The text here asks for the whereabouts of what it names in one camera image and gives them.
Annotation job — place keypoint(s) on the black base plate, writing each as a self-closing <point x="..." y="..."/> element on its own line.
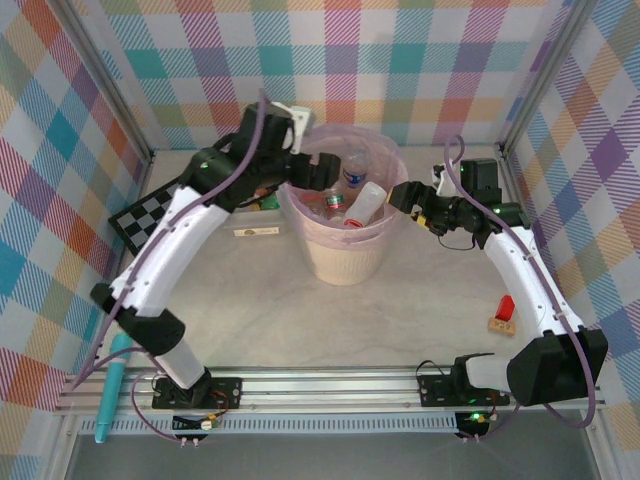
<point x="435" y="390"/>
<point x="227" y="390"/>

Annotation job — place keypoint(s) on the clear bottle blue cap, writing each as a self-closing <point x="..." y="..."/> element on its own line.
<point x="356" y="172"/>

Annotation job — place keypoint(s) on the aluminium frame post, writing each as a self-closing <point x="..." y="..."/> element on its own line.
<point x="112" y="92"/>
<point x="542" y="75"/>

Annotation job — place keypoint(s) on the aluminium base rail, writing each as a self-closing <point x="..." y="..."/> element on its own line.
<point x="325" y="387"/>

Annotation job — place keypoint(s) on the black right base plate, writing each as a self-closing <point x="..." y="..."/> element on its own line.
<point x="435" y="390"/>

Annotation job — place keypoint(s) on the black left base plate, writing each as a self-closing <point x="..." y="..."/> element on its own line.
<point x="227" y="390"/>

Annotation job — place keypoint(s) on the green plastic bottle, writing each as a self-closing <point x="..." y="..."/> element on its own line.
<point x="270" y="201"/>

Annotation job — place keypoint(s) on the teal marker pen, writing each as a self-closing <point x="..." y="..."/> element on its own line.
<point x="114" y="380"/>

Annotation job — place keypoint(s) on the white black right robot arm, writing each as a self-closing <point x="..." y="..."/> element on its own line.
<point x="525" y="280"/>

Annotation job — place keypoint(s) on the red block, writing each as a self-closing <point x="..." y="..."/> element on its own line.
<point x="505" y="307"/>

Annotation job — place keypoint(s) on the black grey chessboard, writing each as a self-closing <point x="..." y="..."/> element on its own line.
<point x="135" y="220"/>

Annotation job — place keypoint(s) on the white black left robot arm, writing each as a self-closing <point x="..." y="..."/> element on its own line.
<point x="170" y="250"/>

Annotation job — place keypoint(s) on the pink plastic bin liner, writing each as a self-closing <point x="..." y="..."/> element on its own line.
<point x="387" y="165"/>

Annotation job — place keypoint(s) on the cream plastic waste bin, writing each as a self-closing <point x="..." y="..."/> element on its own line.
<point x="345" y="265"/>

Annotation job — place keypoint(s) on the white bottle red cap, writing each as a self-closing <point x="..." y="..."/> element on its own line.
<point x="367" y="202"/>

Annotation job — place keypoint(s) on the small connector board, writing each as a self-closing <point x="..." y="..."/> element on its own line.
<point x="475" y="417"/>
<point x="192" y="424"/>

